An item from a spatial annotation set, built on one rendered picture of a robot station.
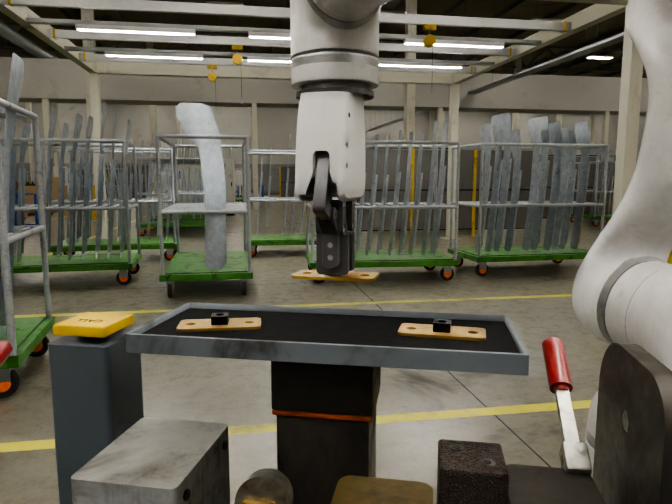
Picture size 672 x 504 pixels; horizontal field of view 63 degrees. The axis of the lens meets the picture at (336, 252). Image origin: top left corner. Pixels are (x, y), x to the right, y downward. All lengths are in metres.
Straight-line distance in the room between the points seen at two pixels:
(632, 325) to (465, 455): 0.32
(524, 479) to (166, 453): 0.27
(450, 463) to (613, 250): 0.41
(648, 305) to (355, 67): 0.42
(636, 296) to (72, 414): 0.64
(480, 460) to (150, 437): 0.26
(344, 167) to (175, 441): 0.27
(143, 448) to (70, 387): 0.21
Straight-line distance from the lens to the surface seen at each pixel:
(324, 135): 0.50
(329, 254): 0.53
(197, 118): 6.50
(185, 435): 0.48
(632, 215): 0.75
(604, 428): 0.51
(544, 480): 0.49
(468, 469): 0.45
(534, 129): 8.55
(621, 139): 7.42
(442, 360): 0.49
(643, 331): 0.71
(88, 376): 0.64
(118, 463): 0.45
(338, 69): 0.51
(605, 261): 0.78
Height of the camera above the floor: 1.31
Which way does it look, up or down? 8 degrees down
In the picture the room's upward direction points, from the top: straight up
